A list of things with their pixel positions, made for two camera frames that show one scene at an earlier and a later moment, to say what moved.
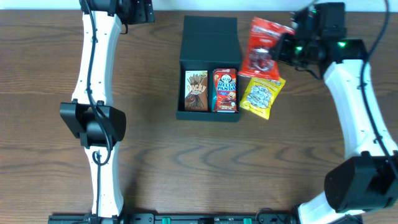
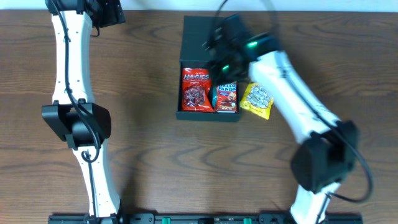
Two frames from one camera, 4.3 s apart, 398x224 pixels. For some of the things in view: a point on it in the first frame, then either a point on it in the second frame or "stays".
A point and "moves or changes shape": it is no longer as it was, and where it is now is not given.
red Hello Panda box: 224,93 stays
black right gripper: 280,45 -> 213,66
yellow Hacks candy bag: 259,96 stays
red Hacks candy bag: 259,61 moves or changes shape
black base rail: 203,219 stays
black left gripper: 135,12 -> 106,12
